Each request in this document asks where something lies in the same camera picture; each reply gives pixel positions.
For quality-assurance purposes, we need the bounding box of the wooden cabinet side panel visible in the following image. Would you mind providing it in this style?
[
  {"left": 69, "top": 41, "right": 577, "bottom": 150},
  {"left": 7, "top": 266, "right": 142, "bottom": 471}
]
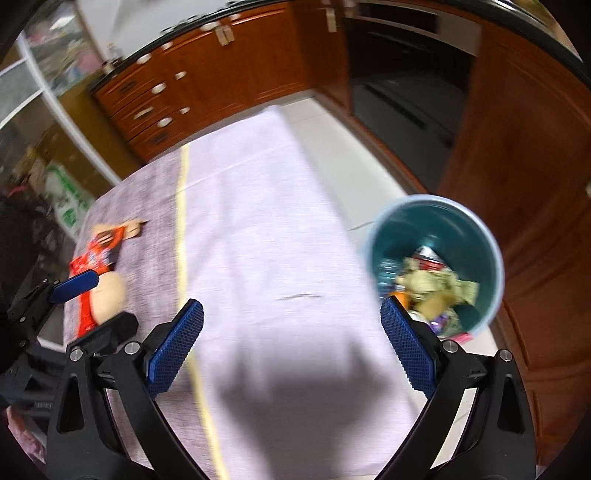
[{"left": 434, "top": 28, "right": 591, "bottom": 467}]

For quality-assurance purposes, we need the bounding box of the wooden drawer cabinet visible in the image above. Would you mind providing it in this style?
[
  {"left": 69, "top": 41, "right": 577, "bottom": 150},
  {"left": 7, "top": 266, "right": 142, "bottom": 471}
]
[{"left": 90, "top": 0, "right": 352, "bottom": 164}]

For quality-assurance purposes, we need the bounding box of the beige round food item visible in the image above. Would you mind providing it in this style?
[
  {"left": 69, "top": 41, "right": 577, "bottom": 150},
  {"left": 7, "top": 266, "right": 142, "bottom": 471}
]
[{"left": 90, "top": 270, "right": 127, "bottom": 325}]

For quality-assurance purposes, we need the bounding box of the purple wrapper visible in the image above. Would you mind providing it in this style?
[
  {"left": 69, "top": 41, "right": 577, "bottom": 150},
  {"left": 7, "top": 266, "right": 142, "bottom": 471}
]
[{"left": 434, "top": 309, "right": 463, "bottom": 334}]

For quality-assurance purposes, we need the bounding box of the white framed glass door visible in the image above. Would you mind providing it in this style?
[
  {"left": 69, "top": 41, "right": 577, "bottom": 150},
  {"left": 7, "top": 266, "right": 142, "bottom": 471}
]
[{"left": 0, "top": 28, "right": 123, "bottom": 185}]

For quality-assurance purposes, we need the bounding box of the pale purple tablecloth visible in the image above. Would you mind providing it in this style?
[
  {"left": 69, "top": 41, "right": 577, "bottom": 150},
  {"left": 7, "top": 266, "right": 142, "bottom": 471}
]
[{"left": 60, "top": 106, "right": 432, "bottom": 480}]

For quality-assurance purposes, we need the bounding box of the orange red snack packet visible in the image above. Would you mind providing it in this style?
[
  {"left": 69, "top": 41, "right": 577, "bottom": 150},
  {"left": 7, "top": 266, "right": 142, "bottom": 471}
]
[{"left": 69, "top": 224, "right": 127, "bottom": 337}]

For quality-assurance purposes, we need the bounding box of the built-in black oven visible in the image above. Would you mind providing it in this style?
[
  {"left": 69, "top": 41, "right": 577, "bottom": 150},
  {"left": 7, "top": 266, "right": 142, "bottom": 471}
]
[{"left": 346, "top": 9, "right": 483, "bottom": 149}]

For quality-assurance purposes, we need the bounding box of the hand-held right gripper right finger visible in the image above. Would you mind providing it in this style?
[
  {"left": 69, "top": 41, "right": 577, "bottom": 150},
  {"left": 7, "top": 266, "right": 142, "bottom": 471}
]
[{"left": 376, "top": 295, "right": 539, "bottom": 480}]

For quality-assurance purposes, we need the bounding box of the teal round trash bin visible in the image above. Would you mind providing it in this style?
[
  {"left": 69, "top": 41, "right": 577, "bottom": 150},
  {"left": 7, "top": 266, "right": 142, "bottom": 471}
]
[{"left": 365, "top": 194, "right": 505, "bottom": 342}]

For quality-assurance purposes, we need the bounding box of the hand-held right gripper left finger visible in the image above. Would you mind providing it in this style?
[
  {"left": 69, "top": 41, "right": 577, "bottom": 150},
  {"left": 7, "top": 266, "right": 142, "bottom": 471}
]
[{"left": 46, "top": 298, "right": 206, "bottom": 480}]

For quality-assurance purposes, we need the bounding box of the person's left forearm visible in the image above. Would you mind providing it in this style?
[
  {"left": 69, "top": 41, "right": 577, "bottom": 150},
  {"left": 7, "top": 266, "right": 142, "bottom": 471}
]
[{"left": 7, "top": 408, "right": 49, "bottom": 464}]

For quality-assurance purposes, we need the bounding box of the clear bluish plastic wrapper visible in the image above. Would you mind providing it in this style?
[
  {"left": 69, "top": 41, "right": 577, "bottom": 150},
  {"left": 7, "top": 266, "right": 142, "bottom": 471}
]
[{"left": 379, "top": 258, "right": 407, "bottom": 291}]

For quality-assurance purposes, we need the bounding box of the green and white bag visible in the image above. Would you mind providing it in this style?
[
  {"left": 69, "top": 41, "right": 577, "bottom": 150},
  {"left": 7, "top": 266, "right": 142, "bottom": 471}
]
[{"left": 44, "top": 161, "right": 90, "bottom": 236}]

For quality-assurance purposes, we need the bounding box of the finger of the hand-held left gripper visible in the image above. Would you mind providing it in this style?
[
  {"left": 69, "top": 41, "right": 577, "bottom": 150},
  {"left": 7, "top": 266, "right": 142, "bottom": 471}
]
[
  {"left": 0, "top": 311, "right": 139, "bottom": 416},
  {"left": 7, "top": 270, "right": 101, "bottom": 326}
]

